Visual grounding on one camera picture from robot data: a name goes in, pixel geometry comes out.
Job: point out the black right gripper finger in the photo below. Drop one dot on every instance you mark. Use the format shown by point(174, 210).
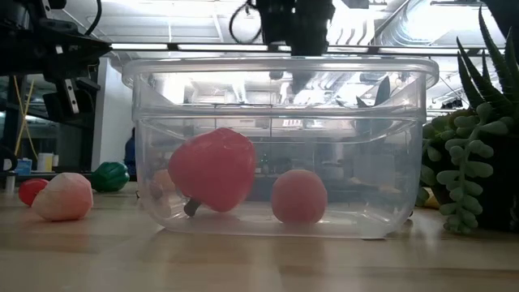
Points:
point(302, 73)

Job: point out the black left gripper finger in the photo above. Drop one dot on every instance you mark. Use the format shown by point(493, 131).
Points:
point(81, 48)

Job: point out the clear plastic tupperware container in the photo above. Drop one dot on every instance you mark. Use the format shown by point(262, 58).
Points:
point(385, 162)

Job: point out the pink toy peach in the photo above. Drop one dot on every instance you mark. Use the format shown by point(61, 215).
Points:
point(63, 196)
point(298, 196)

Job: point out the red toy bell pepper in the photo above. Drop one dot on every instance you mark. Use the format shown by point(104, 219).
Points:
point(215, 170)

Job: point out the green toy bell pepper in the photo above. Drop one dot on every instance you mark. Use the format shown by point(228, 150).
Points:
point(109, 176)

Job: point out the red toy cherry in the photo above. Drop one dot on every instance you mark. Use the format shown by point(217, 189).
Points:
point(28, 190)

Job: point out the snake plant in white pot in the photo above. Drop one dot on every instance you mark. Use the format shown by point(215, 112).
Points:
point(383, 93)

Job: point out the white cup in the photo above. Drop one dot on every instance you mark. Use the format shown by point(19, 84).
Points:
point(44, 162)

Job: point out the blue box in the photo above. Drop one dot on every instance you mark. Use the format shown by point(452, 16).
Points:
point(25, 166)

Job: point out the person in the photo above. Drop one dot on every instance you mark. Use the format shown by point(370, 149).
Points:
point(129, 152)

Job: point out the small white bottle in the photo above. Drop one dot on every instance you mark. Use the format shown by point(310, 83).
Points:
point(10, 182)

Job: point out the yellow folded cloth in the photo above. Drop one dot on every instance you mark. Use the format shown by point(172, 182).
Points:
point(431, 201)

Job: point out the succulent plant in dark pot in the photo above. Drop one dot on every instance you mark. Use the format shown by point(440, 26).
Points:
point(466, 162)

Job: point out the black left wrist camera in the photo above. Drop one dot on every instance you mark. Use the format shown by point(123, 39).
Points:
point(61, 105)

